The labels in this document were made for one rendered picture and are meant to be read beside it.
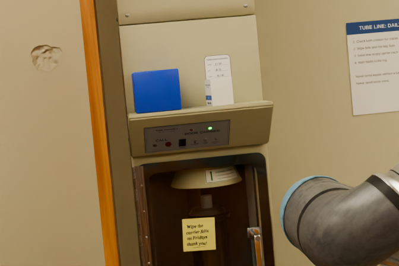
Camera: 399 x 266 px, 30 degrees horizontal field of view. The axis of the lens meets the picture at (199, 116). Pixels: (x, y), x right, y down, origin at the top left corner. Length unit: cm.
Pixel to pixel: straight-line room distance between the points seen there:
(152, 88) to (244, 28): 28
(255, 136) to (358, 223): 77
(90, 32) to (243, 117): 38
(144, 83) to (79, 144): 59
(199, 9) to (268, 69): 52
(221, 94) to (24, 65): 71
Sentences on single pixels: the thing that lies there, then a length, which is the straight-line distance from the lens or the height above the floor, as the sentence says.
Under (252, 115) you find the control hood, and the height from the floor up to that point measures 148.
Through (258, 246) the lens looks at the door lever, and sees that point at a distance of 173.
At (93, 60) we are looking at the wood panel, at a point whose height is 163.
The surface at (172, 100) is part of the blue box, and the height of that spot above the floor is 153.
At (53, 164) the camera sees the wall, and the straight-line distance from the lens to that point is 217.
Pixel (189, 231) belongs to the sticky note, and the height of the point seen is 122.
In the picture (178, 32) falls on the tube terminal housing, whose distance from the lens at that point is 173.
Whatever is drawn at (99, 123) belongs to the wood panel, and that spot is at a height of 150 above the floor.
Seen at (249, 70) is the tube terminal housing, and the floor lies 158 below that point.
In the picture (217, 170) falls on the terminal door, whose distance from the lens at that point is 173.
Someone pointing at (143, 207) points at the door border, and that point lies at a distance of 173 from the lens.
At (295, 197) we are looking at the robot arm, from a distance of 110.
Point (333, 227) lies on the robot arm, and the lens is 99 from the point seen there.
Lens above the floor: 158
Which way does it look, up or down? 3 degrees down
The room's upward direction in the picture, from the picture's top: 5 degrees counter-clockwise
